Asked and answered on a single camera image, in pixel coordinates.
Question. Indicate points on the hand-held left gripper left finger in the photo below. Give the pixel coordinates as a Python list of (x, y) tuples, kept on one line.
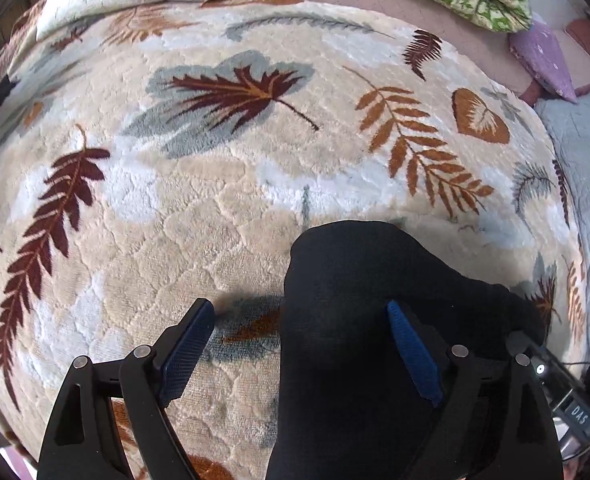
[(187, 355)]

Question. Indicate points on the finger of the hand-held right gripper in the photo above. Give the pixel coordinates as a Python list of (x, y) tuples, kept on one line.
[(520, 342)]

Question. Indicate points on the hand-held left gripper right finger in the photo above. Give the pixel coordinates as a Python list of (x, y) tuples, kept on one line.
[(416, 355)]

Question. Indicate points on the black pants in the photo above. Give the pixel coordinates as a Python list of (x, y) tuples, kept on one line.
[(350, 310)]

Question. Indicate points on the leaf print plush blanket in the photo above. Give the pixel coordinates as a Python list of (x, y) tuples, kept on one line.
[(185, 200)]

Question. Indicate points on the grey quilted bedspread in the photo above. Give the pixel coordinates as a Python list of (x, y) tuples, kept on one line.
[(587, 170)]

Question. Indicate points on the purple cloth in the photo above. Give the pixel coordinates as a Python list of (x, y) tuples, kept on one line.
[(542, 55)]

